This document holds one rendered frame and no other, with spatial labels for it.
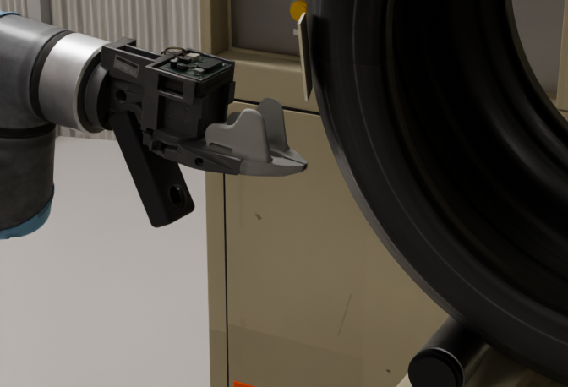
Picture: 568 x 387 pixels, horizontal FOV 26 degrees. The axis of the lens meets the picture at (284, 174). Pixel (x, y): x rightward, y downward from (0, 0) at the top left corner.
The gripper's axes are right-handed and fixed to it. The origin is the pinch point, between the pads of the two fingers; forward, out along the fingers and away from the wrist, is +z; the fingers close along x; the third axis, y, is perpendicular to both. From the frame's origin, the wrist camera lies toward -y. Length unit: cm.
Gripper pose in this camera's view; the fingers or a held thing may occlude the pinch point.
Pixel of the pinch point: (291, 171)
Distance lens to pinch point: 109.3
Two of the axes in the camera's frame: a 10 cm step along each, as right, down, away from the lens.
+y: 1.1, -9.0, -4.2
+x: 4.7, -3.2, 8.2
